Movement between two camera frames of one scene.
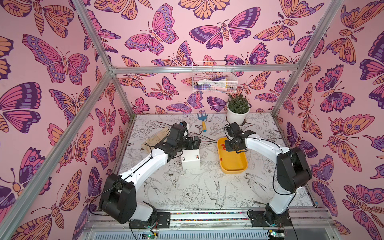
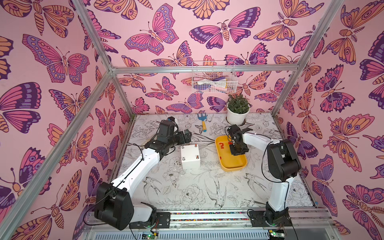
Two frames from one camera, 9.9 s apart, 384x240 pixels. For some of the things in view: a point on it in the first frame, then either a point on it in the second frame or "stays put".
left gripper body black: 187,144 -> 180,140
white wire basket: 214,77 stays put
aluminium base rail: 307,224 stays put
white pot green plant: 238,109 stays put
